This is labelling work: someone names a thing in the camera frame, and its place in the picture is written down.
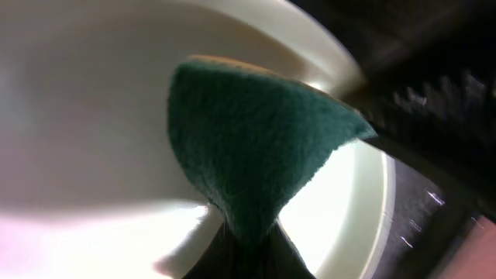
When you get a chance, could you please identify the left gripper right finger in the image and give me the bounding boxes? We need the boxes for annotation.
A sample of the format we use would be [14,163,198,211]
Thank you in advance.
[343,61,495,220]

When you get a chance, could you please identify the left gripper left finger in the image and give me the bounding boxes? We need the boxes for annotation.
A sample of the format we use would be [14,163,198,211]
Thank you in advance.
[183,223,315,279]

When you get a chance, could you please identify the green yellow sponge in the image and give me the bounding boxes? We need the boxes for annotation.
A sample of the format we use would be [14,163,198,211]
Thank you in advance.
[167,58,375,245]

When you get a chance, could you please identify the mint plate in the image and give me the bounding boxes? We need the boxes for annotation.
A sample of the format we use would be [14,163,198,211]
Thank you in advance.
[0,0,396,279]

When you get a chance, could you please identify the round black tray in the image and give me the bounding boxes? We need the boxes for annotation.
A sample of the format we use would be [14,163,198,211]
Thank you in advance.
[297,0,495,278]

